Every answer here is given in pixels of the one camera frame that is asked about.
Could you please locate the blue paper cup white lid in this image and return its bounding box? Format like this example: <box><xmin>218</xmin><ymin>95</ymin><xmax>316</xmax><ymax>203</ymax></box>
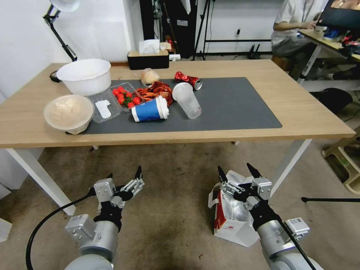
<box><xmin>131</xmin><ymin>95</ymin><xmax>170</xmax><ymax>123</ymax></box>

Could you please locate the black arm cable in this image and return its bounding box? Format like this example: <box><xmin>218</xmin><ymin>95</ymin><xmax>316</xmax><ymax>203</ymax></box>
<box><xmin>265</xmin><ymin>201</ymin><xmax>318</xmax><ymax>270</ymax></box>
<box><xmin>25</xmin><ymin>189</ymin><xmax>98</xmax><ymax>270</ymax></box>

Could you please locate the dark grey table mat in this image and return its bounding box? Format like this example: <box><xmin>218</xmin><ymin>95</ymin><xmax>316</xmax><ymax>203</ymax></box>
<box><xmin>66</xmin><ymin>77</ymin><xmax>283</xmax><ymax>135</ymax></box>

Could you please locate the person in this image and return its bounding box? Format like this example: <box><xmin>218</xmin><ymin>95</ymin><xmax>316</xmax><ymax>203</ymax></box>
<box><xmin>271</xmin><ymin>0</ymin><xmax>330</xmax><ymax>81</ymax></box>

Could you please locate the black rod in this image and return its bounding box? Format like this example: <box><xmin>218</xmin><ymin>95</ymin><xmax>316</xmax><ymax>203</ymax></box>
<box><xmin>301</xmin><ymin>196</ymin><xmax>360</xmax><ymax>204</ymax></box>

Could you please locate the black tripod stand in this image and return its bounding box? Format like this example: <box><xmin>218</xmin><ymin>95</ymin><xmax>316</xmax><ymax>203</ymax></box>
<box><xmin>191</xmin><ymin>0</ymin><xmax>272</xmax><ymax>61</ymax></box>

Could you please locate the crushed red soda can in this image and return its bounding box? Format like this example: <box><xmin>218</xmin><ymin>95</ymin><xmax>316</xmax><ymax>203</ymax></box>
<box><xmin>174</xmin><ymin>71</ymin><xmax>203</xmax><ymax>92</ymax></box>

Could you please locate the black cabinet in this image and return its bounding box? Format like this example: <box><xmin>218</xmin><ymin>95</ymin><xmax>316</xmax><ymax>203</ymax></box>
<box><xmin>139</xmin><ymin>0</ymin><xmax>198</xmax><ymax>59</ymax></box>

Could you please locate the beige plastic stool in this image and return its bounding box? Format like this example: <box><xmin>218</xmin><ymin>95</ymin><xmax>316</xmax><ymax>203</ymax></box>
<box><xmin>321</xmin><ymin>133</ymin><xmax>360</xmax><ymax>195</ymax></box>

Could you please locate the wooden desk white frame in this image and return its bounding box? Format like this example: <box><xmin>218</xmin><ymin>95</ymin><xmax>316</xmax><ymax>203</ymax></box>
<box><xmin>297</xmin><ymin>27</ymin><xmax>360</xmax><ymax>86</ymax></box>

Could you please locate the black router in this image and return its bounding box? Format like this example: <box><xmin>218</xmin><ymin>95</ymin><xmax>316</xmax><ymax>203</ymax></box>
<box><xmin>248</xmin><ymin>43</ymin><xmax>261</xmax><ymax>60</ymax></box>

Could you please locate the beige bowl with clear lid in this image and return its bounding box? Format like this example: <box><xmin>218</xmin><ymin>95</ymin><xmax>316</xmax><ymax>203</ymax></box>
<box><xmin>43</xmin><ymin>94</ymin><xmax>95</xmax><ymax>135</ymax></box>

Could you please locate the white tissue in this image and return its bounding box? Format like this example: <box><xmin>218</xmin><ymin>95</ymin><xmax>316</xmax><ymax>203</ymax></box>
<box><xmin>138</xmin><ymin>39</ymin><xmax>161</xmax><ymax>55</ymax></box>

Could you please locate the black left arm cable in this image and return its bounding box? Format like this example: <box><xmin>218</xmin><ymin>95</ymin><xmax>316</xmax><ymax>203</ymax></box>
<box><xmin>25</xmin><ymin>189</ymin><xmax>98</xmax><ymax>270</ymax></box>

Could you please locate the red crayfish shell pile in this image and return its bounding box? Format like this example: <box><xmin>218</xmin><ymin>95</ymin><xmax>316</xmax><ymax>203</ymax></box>
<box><xmin>137</xmin><ymin>81</ymin><xmax>175</xmax><ymax>107</ymax></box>

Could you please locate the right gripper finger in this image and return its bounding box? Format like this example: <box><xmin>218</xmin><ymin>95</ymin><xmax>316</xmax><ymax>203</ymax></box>
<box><xmin>246</xmin><ymin>163</ymin><xmax>263</xmax><ymax>180</ymax></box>
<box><xmin>217</xmin><ymin>165</ymin><xmax>246</xmax><ymax>195</ymax></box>

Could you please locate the white box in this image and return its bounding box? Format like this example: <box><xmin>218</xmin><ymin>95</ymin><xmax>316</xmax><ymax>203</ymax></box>
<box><xmin>0</xmin><ymin>216</ymin><xmax>14</xmax><ymax>243</ymax></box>

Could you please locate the black round stool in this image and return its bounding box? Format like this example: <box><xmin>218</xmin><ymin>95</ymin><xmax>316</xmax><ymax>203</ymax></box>
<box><xmin>310</xmin><ymin>87</ymin><xmax>354</xmax><ymax>122</ymax></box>

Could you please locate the wooden stool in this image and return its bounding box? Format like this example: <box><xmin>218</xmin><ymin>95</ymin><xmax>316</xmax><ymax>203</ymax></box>
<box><xmin>271</xmin><ymin>55</ymin><xmax>295</xmax><ymax>71</ymax></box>

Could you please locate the clear plastic clamshell box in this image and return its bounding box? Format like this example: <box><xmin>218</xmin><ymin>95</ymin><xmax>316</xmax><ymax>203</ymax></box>
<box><xmin>86</xmin><ymin>82</ymin><xmax>146</xmax><ymax>125</ymax></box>

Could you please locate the black tissue box wooden lid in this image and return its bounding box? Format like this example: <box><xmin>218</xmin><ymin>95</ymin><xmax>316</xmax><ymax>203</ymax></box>
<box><xmin>127</xmin><ymin>49</ymin><xmax>170</xmax><ymax>71</ymax></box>

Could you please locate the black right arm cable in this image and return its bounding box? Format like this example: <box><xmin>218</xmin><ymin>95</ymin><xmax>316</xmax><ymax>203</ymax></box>
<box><xmin>265</xmin><ymin>201</ymin><xmax>318</xmax><ymax>270</ymax></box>

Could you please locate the white red food delivery bag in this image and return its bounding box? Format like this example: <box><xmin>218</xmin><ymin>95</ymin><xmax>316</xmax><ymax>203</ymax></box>
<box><xmin>208</xmin><ymin>169</ymin><xmax>261</xmax><ymax>248</ymax></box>

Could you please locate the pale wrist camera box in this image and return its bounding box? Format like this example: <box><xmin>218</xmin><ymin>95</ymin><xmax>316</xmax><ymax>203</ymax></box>
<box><xmin>251</xmin><ymin>177</ymin><xmax>273</xmax><ymax>201</ymax></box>
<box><xmin>93</xmin><ymin>178</ymin><xmax>116</xmax><ymax>202</ymax></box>

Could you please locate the black computer monitor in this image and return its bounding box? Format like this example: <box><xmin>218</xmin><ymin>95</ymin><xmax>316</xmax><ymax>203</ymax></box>
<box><xmin>317</xmin><ymin>0</ymin><xmax>360</xmax><ymax>29</ymax></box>

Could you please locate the clear plastic cup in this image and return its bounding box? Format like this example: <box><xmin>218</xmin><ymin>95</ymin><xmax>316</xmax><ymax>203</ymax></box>
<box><xmin>172</xmin><ymin>82</ymin><xmax>203</xmax><ymax>120</ymax></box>

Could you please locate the wooden table with white legs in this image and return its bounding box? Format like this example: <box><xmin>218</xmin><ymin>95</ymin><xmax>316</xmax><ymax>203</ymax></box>
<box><xmin>0</xmin><ymin>59</ymin><xmax>357</xmax><ymax>216</ymax></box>

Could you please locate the large white plastic bowl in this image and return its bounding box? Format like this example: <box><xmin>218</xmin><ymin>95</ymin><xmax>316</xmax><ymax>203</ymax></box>
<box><xmin>56</xmin><ymin>58</ymin><xmax>112</xmax><ymax>96</ymax></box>

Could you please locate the black desk lamp white shade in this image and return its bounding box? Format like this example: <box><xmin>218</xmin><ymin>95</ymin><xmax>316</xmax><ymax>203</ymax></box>
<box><xmin>42</xmin><ymin>0</ymin><xmax>83</xmax><ymax>83</ymax></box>

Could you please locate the crumpled clear plastic bag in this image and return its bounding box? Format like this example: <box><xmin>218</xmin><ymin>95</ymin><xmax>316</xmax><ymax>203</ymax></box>
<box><xmin>140</xmin><ymin>67</ymin><xmax>161</xmax><ymax>87</ymax></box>

